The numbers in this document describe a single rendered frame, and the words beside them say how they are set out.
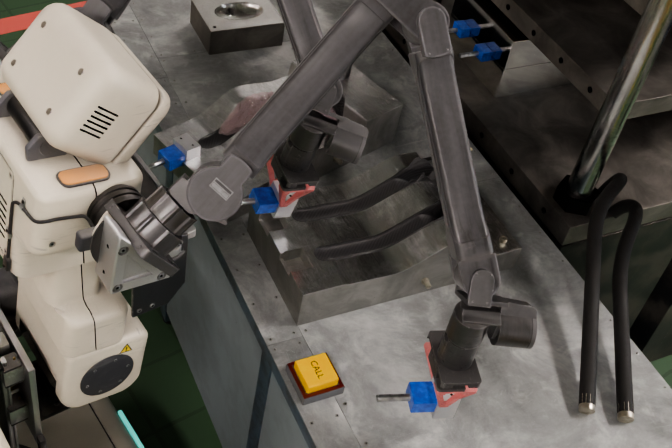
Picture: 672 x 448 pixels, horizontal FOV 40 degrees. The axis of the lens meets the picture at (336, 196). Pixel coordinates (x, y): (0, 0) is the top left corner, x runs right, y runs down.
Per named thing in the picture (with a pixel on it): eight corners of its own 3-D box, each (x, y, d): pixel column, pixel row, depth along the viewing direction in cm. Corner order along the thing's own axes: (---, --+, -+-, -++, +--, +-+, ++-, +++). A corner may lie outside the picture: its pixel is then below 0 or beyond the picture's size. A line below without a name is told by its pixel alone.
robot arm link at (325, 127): (302, 101, 161) (297, 121, 157) (339, 114, 162) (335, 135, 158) (290, 128, 166) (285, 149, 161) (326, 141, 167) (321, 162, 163)
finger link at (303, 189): (289, 185, 177) (305, 152, 170) (303, 214, 173) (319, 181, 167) (257, 187, 173) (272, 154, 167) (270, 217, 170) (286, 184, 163)
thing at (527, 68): (494, 97, 239) (513, 42, 228) (443, 39, 256) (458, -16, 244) (640, 72, 260) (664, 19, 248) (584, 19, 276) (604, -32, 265)
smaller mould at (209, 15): (209, 55, 231) (210, 31, 226) (189, 22, 240) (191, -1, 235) (282, 45, 239) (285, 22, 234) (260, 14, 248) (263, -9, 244)
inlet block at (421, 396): (376, 420, 149) (383, 401, 146) (371, 394, 153) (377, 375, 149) (452, 418, 152) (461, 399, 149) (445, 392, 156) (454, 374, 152)
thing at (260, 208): (227, 223, 170) (235, 204, 166) (218, 202, 173) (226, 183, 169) (289, 217, 177) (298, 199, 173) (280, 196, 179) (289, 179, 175)
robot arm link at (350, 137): (315, 77, 165) (320, 77, 157) (374, 100, 167) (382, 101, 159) (292, 140, 166) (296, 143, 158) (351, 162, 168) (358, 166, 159)
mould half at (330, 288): (296, 326, 173) (306, 278, 164) (246, 230, 189) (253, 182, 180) (513, 267, 193) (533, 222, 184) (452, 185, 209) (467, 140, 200)
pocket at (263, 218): (266, 245, 179) (268, 232, 177) (256, 226, 183) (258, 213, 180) (288, 240, 181) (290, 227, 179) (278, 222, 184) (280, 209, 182)
